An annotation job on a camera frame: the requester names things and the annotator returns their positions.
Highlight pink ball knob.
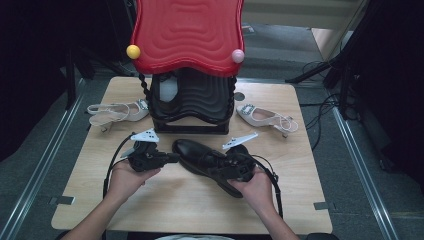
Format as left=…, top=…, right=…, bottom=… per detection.
left=231, top=49, right=246, bottom=64

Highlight metal floor rail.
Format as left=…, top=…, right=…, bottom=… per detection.
left=0, top=78, right=86, bottom=240
left=329, top=106, right=401, bottom=240

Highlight red-topped black shoe rack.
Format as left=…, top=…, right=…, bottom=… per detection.
left=130, top=0, right=246, bottom=135

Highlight white slingback heel shoe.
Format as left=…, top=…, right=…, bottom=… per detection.
left=86, top=98, right=150, bottom=134
left=235, top=103, right=299, bottom=138

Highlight right hand-held gripper cable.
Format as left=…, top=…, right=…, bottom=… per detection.
left=248, top=153, right=284, bottom=219

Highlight black metal stand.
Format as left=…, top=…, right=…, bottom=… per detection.
left=284, top=0, right=371, bottom=121

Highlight yellow ball knob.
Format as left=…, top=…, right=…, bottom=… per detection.
left=126, top=44, right=141, bottom=60

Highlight person's right hand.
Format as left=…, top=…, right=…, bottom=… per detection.
left=228, top=166, right=274, bottom=214

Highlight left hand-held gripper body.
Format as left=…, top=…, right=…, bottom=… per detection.
left=120, top=128, right=167, bottom=173

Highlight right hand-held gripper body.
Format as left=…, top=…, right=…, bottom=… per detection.
left=222, top=132, right=259, bottom=183

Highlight person's left hand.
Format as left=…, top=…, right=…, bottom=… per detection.
left=106, top=160, right=161, bottom=204

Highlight black floor cables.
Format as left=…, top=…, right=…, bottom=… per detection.
left=299, top=59, right=343, bottom=151

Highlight person's white clothing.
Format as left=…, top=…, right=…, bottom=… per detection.
left=154, top=234, right=234, bottom=240

